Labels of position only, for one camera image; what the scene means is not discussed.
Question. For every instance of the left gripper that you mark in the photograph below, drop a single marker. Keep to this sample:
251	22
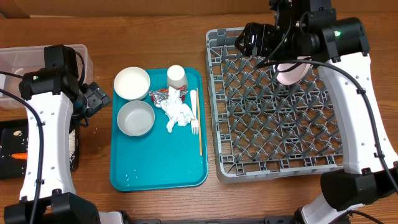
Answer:
95	96

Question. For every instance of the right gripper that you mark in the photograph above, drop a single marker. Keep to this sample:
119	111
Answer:
263	35

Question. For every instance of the white rice pile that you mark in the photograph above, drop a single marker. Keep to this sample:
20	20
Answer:
72	140

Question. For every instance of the white bowl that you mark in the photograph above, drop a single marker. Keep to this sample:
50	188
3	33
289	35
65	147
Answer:
132	83

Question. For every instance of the white round plate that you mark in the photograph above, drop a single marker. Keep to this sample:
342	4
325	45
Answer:
293	76

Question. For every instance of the grey bowl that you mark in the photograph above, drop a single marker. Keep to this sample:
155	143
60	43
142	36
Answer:
136	118

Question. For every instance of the nut shells pile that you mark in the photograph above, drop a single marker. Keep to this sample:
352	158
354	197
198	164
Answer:
17	133

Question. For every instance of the orange carrot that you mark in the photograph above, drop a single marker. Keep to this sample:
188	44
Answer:
20	156

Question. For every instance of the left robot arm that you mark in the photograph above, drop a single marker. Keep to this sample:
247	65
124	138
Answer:
48	194

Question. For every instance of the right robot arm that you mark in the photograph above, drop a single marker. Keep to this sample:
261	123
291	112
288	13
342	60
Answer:
339	49

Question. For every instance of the black waste tray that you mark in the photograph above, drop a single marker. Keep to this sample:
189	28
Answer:
13	168

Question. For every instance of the grey plastic dishwasher rack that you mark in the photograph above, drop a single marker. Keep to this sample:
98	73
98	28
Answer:
264	130

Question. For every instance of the crumpled foil wrapper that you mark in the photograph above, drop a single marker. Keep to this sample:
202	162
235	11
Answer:
162	94

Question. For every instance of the teal plastic tray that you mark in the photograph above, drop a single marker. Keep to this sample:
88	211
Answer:
158	159

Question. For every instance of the wooden chopstick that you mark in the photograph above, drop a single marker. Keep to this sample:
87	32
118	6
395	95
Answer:
199	123

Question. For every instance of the crumpled white tissue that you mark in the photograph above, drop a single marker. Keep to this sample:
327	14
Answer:
177	111

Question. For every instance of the white paper cup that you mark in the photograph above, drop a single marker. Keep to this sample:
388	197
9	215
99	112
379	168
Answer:
176	77

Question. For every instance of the clear plastic bin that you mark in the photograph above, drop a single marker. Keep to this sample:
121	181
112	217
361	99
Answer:
21	60

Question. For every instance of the white plastic fork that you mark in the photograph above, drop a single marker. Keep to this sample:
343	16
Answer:
194	101

